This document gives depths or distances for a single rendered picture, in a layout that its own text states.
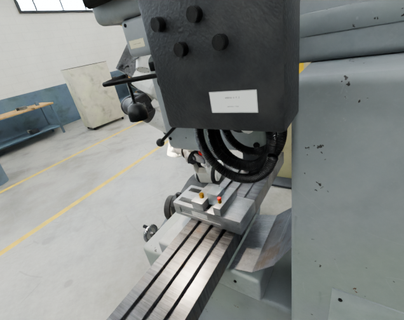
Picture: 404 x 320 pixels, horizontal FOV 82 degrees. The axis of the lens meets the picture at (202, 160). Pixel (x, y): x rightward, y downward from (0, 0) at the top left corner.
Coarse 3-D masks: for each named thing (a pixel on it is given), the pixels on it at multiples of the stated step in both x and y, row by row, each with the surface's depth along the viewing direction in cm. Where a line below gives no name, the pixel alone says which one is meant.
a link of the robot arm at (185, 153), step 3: (177, 150) 98; (180, 150) 96; (183, 150) 94; (186, 150) 92; (189, 150) 90; (192, 150) 90; (177, 153) 100; (180, 153) 97; (183, 153) 97; (186, 153) 90; (189, 153) 89; (192, 153) 90; (198, 153) 91; (180, 156) 99; (183, 156) 97; (186, 156) 90; (189, 156) 89; (186, 159) 91; (189, 159) 90; (192, 159) 91; (189, 162) 90; (192, 162) 91; (195, 162) 92
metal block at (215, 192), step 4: (212, 188) 102; (216, 188) 101; (220, 188) 101; (208, 192) 99; (212, 192) 99; (216, 192) 98; (220, 192) 99; (224, 192) 101; (208, 196) 100; (212, 196) 98; (216, 196) 97; (220, 196) 99; (208, 200) 101; (212, 200) 99; (216, 200) 98; (212, 204) 101
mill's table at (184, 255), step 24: (240, 192) 118; (264, 192) 122; (192, 240) 95; (216, 240) 94; (240, 240) 100; (168, 264) 88; (192, 264) 85; (216, 264) 83; (144, 288) 80; (168, 288) 80; (192, 288) 77; (120, 312) 74; (144, 312) 72; (168, 312) 71; (192, 312) 72
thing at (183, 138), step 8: (152, 72) 71; (152, 80) 73; (160, 96) 74; (160, 104) 76; (168, 128) 79; (176, 128) 77; (184, 128) 75; (192, 128) 73; (176, 136) 79; (184, 136) 77; (192, 136) 75; (176, 144) 81; (184, 144) 79; (192, 144) 77; (208, 144) 74
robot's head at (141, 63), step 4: (144, 56) 100; (148, 56) 101; (136, 60) 100; (140, 60) 99; (144, 60) 99; (136, 64) 100; (140, 64) 99; (144, 64) 99; (136, 68) 100; (140, 68) 100; (144, 68) 100; (148, 68) 100; (144, 72) 104; (148, 72) 105
